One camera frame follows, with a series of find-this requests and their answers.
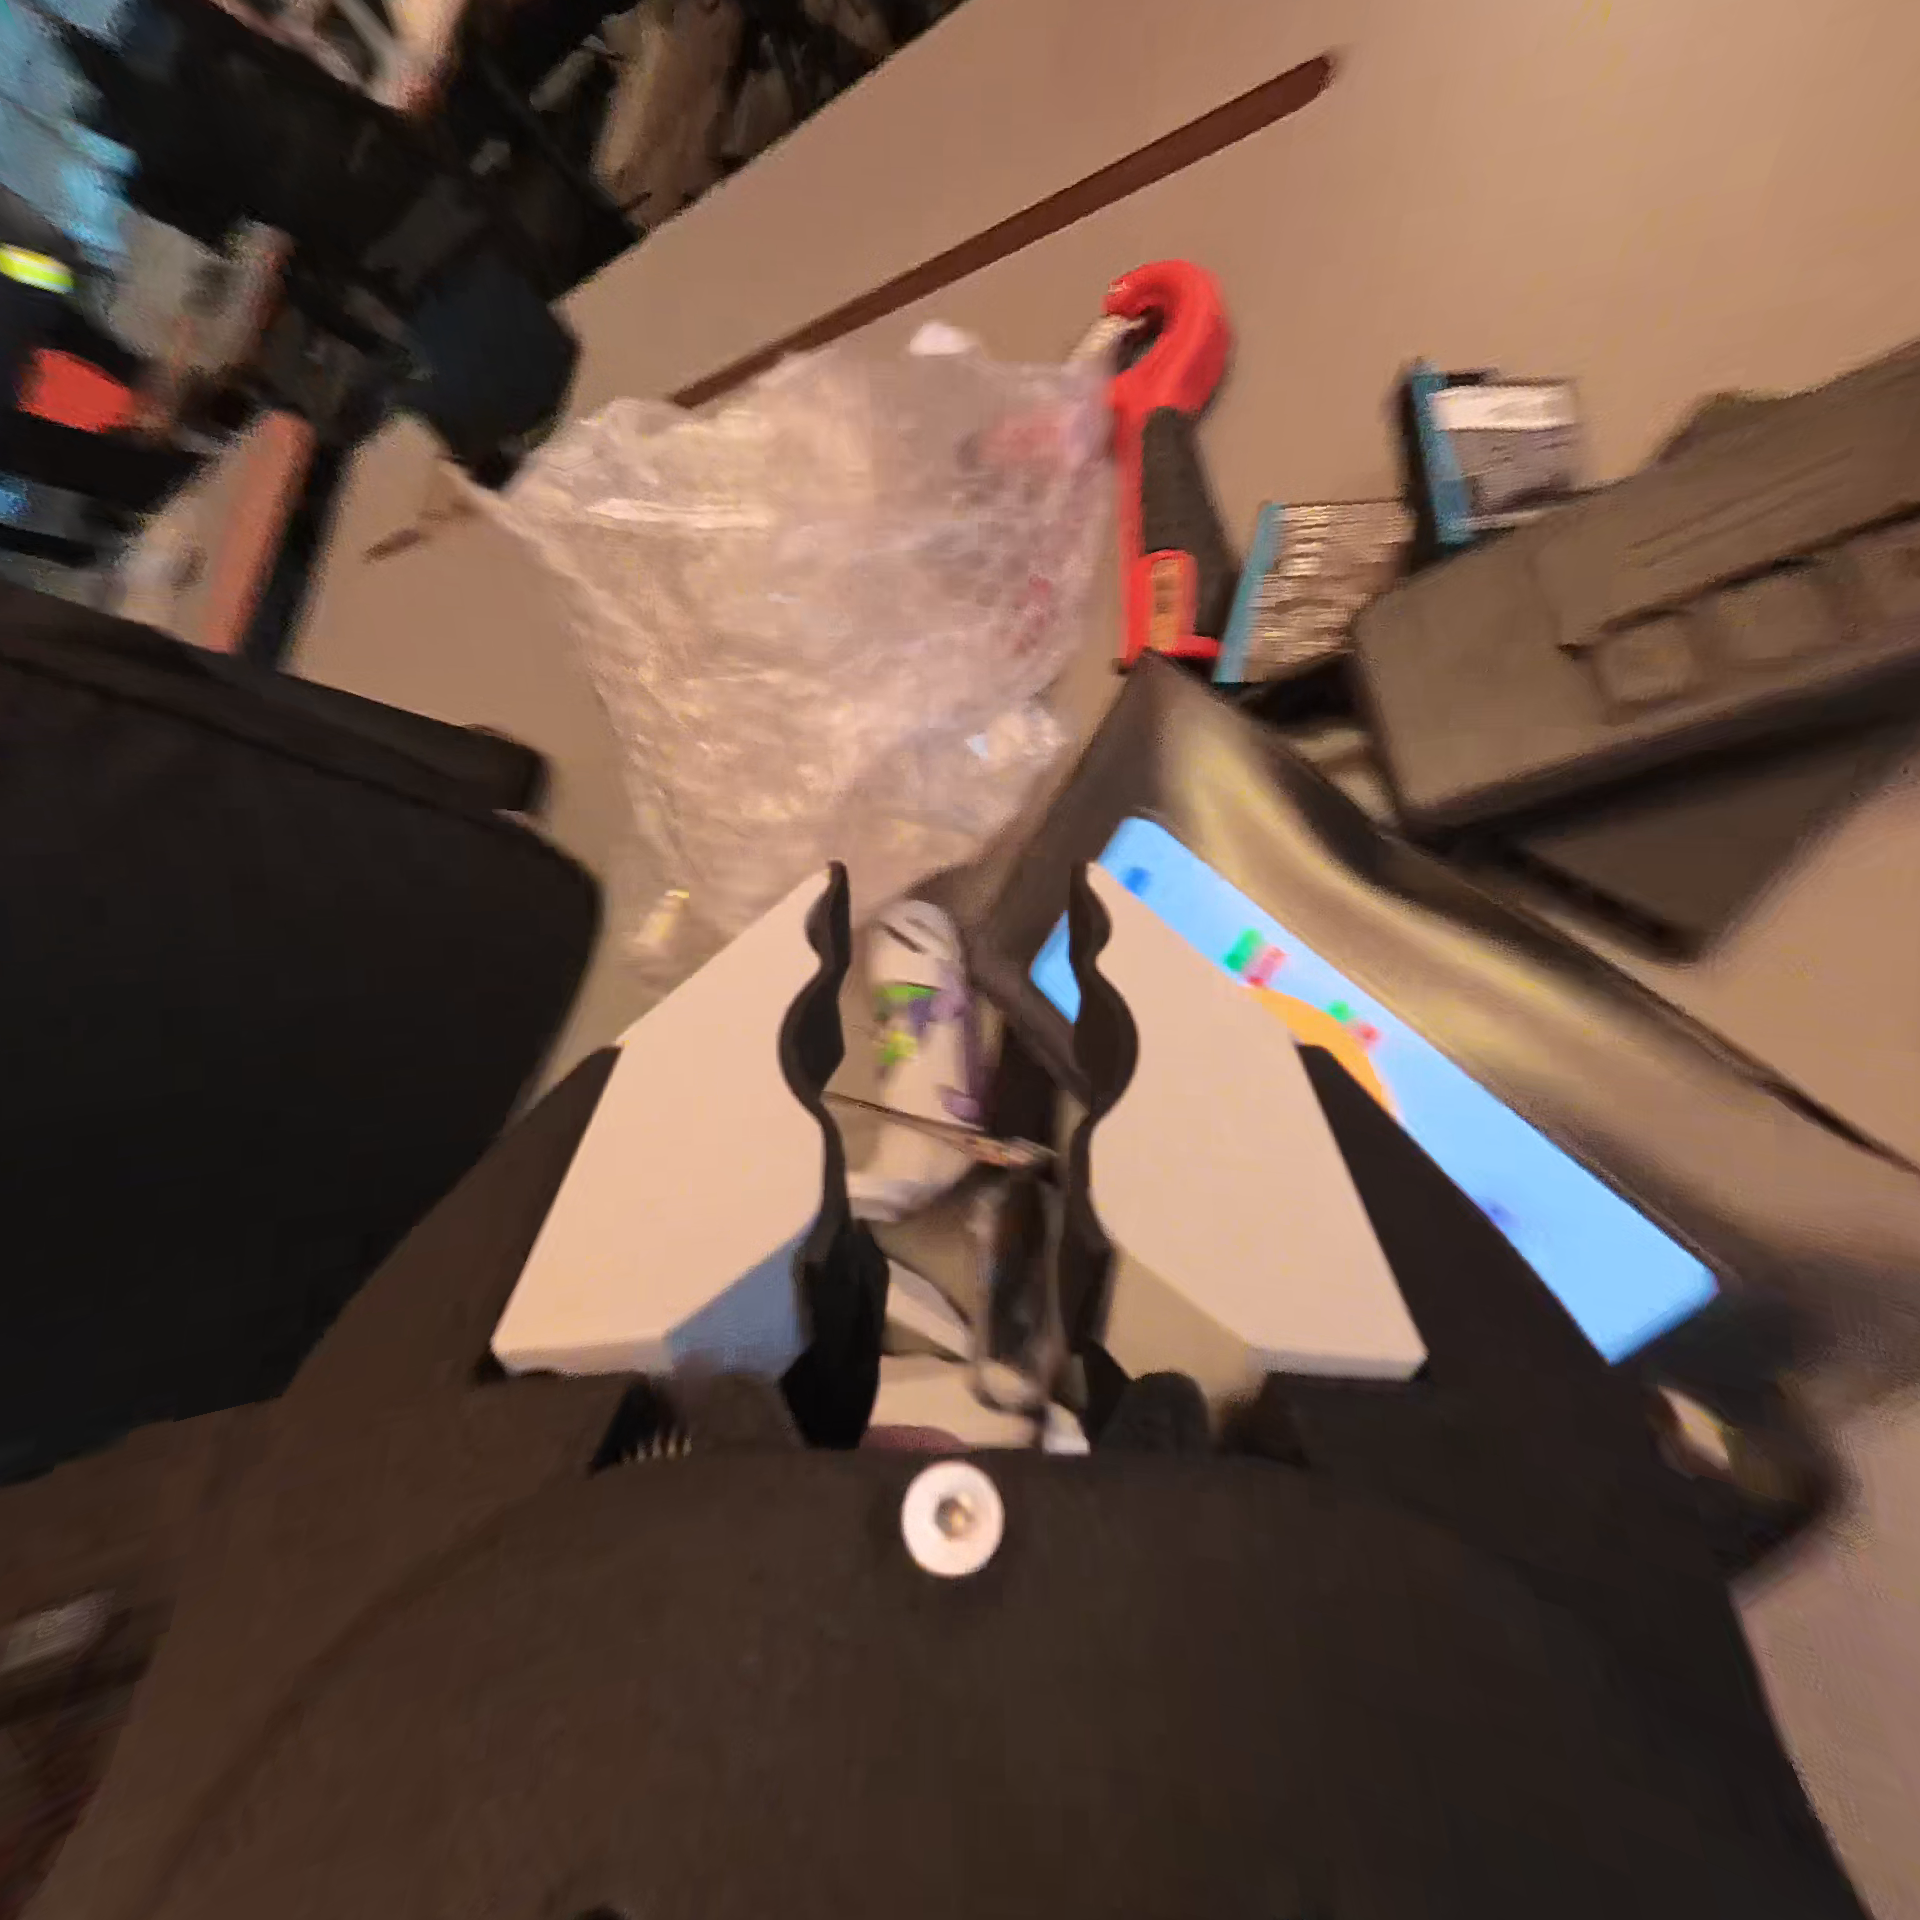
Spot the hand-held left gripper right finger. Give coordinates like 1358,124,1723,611
1047,864,1426,1444

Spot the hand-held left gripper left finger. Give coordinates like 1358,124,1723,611
491,864,890,1444

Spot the grey desk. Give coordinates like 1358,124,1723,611
285,0,1920,1920

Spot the tablet with blue screen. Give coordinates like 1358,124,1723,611
1029,814,1722,1365

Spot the black fabric bag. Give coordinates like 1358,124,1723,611
0,586,606,1490

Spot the large crumpled plastic bag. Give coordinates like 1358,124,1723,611
450,322,1121,962

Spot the small blue grey box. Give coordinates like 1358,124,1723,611
1398,364,1587,543
1212,498,1421,688

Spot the black hard case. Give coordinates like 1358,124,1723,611
1354,342,1920,830

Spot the red hand tool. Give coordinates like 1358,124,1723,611
1100,259,1242,672

